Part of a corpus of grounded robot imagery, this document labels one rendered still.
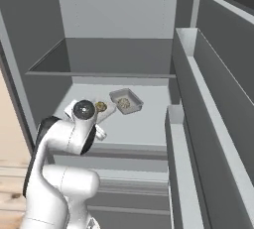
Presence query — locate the brown dumpling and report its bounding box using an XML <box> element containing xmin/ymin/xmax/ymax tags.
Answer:
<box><xmin>94</xmin><ymin>101</ymin><xmax>108</xmax><ymax>113</ymax></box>
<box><xmin>116</xmin><ymin>97</ymin><xmax>133</xmax><ymax>110</ymax></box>

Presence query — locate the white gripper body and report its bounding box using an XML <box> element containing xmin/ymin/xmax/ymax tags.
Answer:
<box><xmin>94</xmin><ymin>124</ymin><xmax>108</xmax><ymax>142</ymax></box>

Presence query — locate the grey tupperware container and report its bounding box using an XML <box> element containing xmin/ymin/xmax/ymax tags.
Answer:
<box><xmin>108</xmin><ymin>87</ymin><xmax>145</xmax><ymax>116</ymax></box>

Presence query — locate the grey fridge shelf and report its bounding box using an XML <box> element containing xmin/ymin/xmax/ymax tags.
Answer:
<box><xmin>25</xmin><ymin>37</ymin><xmax>178</xmax><ymax>79</ymax></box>

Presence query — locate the grey fridge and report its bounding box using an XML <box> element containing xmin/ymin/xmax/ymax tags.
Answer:
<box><xmin>0</xmin><ymin>0</ymin><xmax>200</xmax><ymax>229</ymax></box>

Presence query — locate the grey fridge door bin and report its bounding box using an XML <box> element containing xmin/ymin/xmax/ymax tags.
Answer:
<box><xmin>164</xmin><ymin>104</ymin><xmax>212</xmax><ymax>229</ymax></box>
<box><xmin>172</xmin><ymin>27</ymin><xmax>254</xmax><ymax>207</ymax></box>

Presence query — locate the grey fridge door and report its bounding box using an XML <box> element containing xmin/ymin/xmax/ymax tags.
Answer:
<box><xmin>164</xmin><ymin>0</ymin><xmax>254</xmax><ymax>229</ymax></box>

